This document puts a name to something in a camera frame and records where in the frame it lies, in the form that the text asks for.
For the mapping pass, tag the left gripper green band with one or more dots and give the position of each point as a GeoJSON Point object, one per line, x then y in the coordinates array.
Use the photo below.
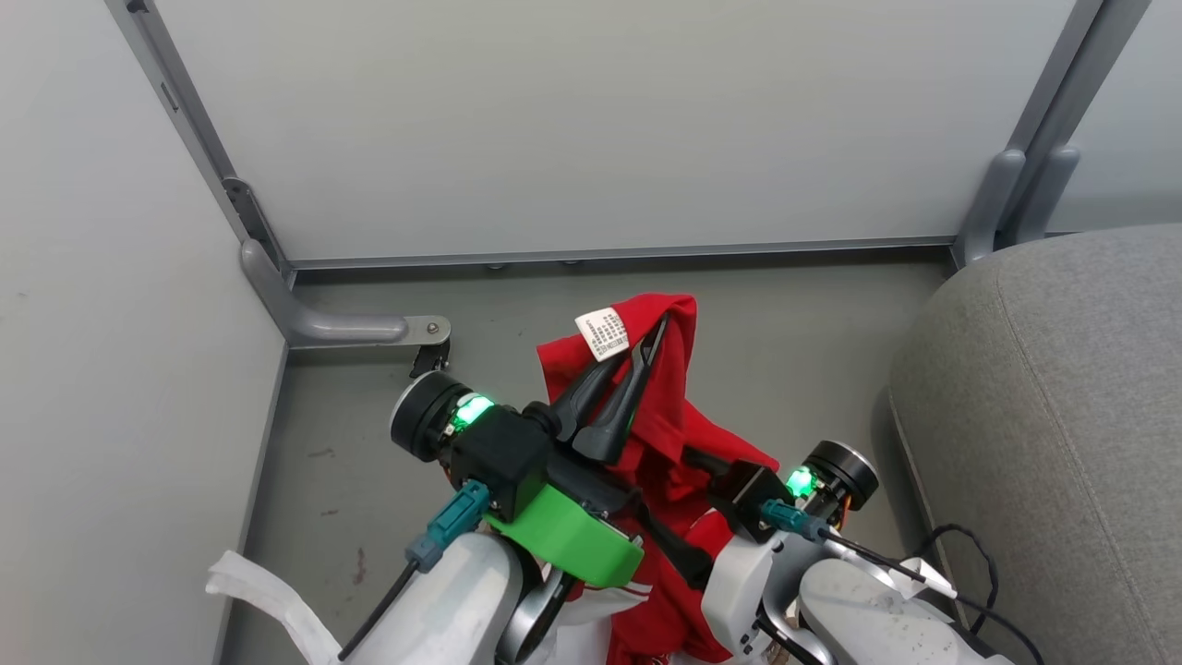
{"type": "Point", "coordinates": [568, 540]}

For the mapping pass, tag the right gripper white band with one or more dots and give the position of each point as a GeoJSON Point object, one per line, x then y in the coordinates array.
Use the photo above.
{"type": "Point", "coordinates": [739, 591]}

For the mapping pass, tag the red garment with white label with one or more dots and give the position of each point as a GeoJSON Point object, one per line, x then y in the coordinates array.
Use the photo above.
{"type": "Point", "coordinates": [669, 416]}

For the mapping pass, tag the white basket liner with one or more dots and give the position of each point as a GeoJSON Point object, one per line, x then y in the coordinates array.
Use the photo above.
{"type": "Point", "coordinates": [268, 591]}

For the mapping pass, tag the black caster wheel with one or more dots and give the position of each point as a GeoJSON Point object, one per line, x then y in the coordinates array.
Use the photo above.
{"type": "Point", "coordinates": [430, 358]}

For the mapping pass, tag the grey metal partition foot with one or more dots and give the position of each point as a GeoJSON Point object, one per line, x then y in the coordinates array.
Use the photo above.
{"type": "Point", "coordinates": [323, 328]}

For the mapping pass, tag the grey fabric sofa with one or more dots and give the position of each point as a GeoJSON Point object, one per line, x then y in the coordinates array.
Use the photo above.
{"type": "Point", "coordinates": [1062, 416]}

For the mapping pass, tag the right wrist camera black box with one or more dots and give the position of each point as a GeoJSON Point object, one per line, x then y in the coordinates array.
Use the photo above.
{"type": "Point", "coordinates": [748, 494]}

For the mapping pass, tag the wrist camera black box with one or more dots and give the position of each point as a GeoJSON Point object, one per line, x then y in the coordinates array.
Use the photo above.
{"type": "Point", "coordinates": [499, 453]}
{"type": "Point", "coordinates": [748, 494]}

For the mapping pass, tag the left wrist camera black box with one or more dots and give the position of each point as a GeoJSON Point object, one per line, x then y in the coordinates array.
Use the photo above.
{"type": "Point", "coordinates": [499, 453]}

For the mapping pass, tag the grey partition bottom rail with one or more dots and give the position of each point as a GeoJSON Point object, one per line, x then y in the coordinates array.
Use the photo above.
{"type": "Point", "coordinates": [646, 251]}

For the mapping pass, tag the grey partition post with foot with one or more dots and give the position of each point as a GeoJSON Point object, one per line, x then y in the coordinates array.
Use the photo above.
{"type": "Point", "coordinates": [993, 203]}
{"type": "Point", "coordinates": [1053, 185]}

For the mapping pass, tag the grey corner partition post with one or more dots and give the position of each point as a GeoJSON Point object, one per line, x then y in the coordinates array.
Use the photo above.
{"type": "Point", "coordinates": [175, 102]}

